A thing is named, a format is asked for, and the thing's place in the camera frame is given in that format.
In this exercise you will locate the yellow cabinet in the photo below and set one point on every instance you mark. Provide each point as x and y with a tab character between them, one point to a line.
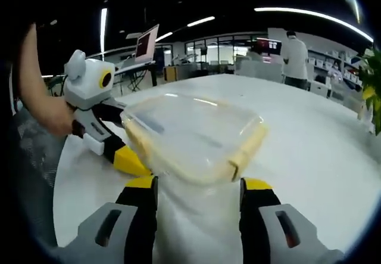
170	73

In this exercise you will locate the open laptop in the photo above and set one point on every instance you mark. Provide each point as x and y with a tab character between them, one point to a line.
146	45

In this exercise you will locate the white storage shelves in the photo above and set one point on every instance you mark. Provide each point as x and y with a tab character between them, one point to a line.
333	67

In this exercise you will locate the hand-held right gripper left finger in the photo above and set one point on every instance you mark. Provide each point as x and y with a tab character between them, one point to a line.
131	216

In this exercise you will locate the green potted plant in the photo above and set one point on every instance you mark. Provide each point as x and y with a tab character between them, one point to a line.
370	91

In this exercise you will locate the yellow plastic buckle clip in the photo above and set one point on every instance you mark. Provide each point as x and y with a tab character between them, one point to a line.
250	150

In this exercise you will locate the desktop monitor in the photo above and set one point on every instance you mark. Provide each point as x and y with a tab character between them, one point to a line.
269	46

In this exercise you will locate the ceiling light strip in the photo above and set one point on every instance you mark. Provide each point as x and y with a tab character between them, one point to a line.
163	36
201	21
103	28
312	15

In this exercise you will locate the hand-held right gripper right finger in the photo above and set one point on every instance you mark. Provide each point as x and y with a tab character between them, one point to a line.
259	216

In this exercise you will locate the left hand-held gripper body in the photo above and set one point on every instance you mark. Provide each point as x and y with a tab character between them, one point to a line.
86	82

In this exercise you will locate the clear plastic buckle container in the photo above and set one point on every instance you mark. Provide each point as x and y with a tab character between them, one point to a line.
190	127

